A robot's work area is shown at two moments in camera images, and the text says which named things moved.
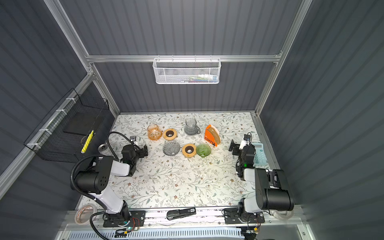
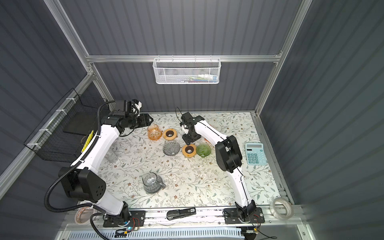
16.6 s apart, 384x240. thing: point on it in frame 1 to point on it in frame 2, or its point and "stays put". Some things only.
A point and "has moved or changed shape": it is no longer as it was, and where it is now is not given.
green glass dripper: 203,150 stays put
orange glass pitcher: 153,133 stays put
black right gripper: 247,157 to 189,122
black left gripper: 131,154 to 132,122
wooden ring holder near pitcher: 169,134 stays put
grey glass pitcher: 191,128 has moved or changed shape
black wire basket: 69,132 stays put
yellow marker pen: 87,141 stays put
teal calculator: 260,158 stays put
